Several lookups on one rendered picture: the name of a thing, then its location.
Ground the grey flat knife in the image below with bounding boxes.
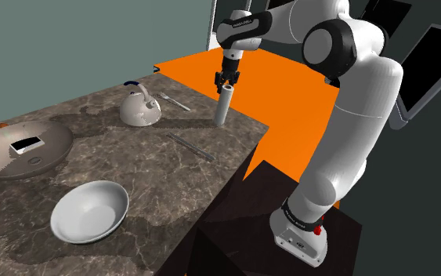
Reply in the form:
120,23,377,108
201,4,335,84
165,132,217,162

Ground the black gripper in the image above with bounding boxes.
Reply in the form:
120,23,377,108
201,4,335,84
214,56,242,95

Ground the grey upright cylinder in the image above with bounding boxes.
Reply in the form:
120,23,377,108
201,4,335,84
212,84,236,128

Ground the white kettle with blue handle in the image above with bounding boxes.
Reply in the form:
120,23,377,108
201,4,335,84
119,80,163,128

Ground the grey framed black screen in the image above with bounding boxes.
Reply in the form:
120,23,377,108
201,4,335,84
389,23,441,131

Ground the dark robot stand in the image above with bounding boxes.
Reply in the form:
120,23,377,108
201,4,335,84
154,159,363,276

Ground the white bowl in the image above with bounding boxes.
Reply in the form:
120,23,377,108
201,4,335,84
49,180,131,245

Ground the silver fork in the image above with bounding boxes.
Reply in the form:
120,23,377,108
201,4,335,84
156,91,192,113

